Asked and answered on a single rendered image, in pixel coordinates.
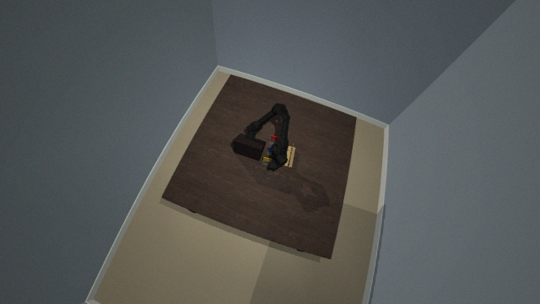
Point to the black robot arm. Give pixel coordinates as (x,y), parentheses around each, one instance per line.
(283,142)

